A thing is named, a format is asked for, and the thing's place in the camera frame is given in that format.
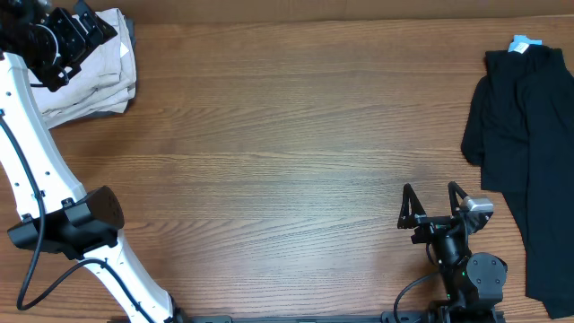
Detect beige shorts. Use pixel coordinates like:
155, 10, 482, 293
32, 8, 137, 128

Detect black garment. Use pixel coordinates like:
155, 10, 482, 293
461, 45, 573, 319

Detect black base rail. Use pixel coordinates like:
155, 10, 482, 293
178, 310, 507, 323

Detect folded grey shorts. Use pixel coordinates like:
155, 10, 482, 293
85, 8, 137, 116

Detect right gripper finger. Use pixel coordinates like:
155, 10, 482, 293
448, 181, 467, 216
397, 183, 426, 229

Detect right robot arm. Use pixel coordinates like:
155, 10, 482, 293
392, 181, 508, 323

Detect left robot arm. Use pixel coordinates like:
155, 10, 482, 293
1, 1, 187, 322

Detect light blue tag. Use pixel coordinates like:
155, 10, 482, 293
508, 35, 543, 54

